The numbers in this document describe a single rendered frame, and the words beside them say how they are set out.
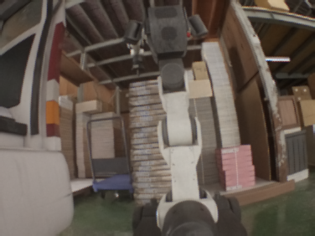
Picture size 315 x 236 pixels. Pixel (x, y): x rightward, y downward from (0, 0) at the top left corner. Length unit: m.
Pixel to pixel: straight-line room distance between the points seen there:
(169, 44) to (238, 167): 1.11
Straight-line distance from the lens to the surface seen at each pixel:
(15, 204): 0.38
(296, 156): 1.82
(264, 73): 1.67
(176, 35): 0.93
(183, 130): 0.71
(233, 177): 1.46
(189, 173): 0.68
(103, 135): 2.96
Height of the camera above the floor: 0.53
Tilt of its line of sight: 11 degrees up
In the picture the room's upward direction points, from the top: 5 degrees counter-clockwise
